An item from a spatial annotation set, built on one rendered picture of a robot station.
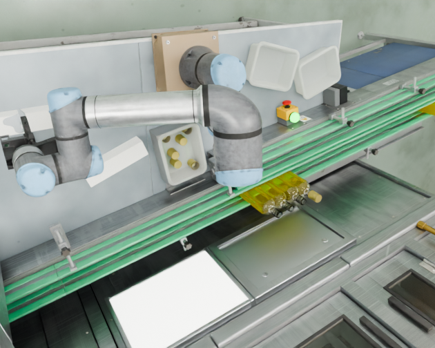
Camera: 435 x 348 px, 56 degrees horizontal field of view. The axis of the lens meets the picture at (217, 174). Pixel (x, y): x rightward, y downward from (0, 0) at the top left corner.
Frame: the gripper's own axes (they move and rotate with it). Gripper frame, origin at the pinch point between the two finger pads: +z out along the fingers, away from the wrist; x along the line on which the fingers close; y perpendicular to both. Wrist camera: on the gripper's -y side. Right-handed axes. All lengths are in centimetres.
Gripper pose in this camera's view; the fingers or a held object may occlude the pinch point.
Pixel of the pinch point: (26, 133)
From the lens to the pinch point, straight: 132.2
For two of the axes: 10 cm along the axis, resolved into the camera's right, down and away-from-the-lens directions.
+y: -8.7, 2.3, -4.4
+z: -5.0, -3.8, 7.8
